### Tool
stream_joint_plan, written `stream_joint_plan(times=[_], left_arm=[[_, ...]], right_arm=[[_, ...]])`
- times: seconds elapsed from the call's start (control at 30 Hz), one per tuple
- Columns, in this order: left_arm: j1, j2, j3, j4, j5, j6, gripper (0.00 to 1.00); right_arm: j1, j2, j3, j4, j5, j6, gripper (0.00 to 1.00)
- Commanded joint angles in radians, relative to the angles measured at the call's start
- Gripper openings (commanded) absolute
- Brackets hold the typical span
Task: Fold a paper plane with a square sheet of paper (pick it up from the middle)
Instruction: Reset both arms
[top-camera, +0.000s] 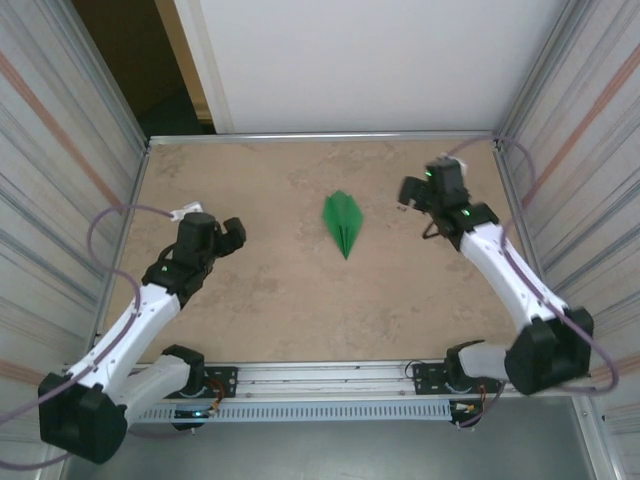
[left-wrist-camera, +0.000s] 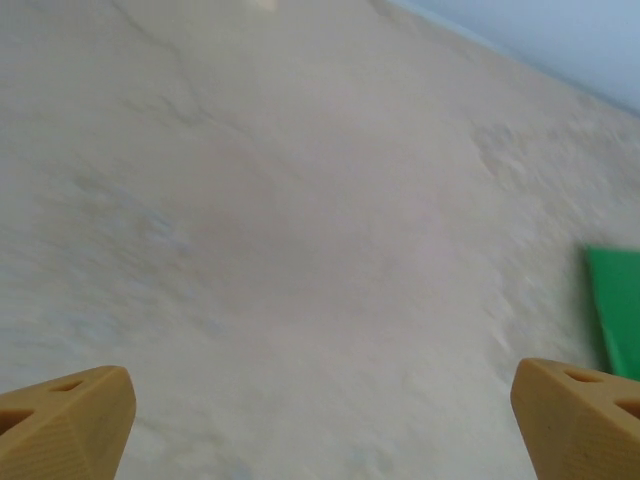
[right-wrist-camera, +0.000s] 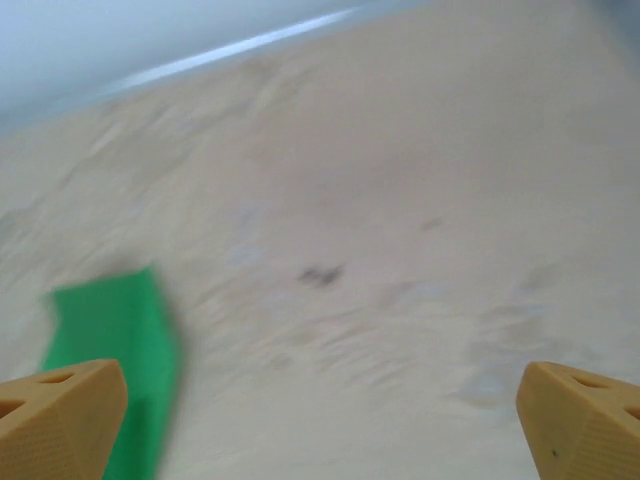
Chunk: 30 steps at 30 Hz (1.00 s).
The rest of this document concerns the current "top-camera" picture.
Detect aluminium table edge rail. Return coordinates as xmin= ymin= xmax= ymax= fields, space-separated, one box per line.
xmin=146 ymin=130 xmax=502 ymax=148
xmin=492 ymin=139 xmax=569 ymax=357
xmin=88 ymin=142 xmax=152 ymax=365

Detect green paper sheet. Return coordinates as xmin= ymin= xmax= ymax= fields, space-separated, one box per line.
xmin=321 ymin=190 xmax=365 ymax=261

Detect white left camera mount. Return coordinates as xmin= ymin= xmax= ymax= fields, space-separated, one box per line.
xmin=168 ymin=200 xmax=207 ymax=224

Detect grey metal sheet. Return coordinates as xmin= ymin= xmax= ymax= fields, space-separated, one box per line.
xmin=59 ymin=422 xmax=596 ymax=480

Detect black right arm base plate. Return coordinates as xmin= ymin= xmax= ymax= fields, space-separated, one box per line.
xmin=405 ymin=360 xmax=501 ymax=399

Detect white door frame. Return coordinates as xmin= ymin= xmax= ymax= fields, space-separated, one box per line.
xmin=154 ymin=0 xmax=235 ymax=135

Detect long aluminium mounting rail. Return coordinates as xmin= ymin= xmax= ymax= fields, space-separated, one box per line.
xmin=52 ymin=355 xmax=600 ymax=404

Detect red orange base wires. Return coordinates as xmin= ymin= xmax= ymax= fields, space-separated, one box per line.
xmin=462 ymin=382 xmax=494 ymax=417
xmin=205 ymin=379 xmax=227 ymax=417

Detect slotted grey cable duct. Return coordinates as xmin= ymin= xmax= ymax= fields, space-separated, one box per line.
xmin=127 ymin=402 xmax=454 ymax=425

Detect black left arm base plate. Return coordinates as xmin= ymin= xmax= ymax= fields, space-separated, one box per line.
xmin=189 ymin=366 xmax=239 ymax=400

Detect corrugated enclosure side panel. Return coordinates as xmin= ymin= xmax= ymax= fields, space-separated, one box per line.
xmin=499 ymin=0 xmax=640 ymax=451
xmin=0 ymin=0 xmax=150 ymax=446

